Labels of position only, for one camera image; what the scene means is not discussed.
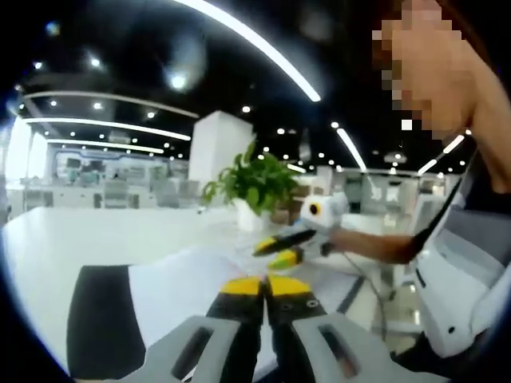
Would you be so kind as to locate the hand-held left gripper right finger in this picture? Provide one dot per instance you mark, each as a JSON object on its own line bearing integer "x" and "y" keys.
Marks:
{"x": 291, "y": 299}

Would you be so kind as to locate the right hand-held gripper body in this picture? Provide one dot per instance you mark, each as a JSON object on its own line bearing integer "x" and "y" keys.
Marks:
{"x": 331, "y": 211}

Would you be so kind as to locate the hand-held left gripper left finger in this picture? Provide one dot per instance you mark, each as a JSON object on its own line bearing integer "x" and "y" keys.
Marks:
{"x": 239, "y": 303}

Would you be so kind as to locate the brown wooden cabinet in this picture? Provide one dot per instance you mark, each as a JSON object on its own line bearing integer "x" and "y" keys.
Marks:
{"x": 285, "y": 213}

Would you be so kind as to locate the green plant in white pot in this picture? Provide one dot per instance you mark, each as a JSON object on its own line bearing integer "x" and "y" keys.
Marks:
{"x": 255, "y": 183}

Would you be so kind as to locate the straight ceiling light strip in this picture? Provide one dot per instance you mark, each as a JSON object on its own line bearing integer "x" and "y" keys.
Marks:
{"x": 112, "y": 127}
{"x": 351, "y": 148}
{"x": 104, "y": 146}

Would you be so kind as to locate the white square pillar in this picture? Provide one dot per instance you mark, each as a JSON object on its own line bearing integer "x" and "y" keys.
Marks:
{"x": 219, "y": 147}

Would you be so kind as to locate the person's bare neck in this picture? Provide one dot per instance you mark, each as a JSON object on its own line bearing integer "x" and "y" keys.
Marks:
{"x": 495, "y": 151}

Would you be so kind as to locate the long curved ceiling light strip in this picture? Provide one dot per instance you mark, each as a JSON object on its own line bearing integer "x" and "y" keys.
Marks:
{"x": 259, "y": 40}

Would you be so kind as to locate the ceiling air conditioner unit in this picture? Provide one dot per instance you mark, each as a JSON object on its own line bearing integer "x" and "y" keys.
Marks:
{"x": 120, "y": 137}

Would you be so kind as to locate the row of white low cabinets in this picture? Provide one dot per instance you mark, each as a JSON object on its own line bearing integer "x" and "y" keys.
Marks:
{"x": 72, "y": 197}

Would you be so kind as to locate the blue framed wall display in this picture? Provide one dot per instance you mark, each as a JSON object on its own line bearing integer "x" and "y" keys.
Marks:
{"x": 120, "y": 169}

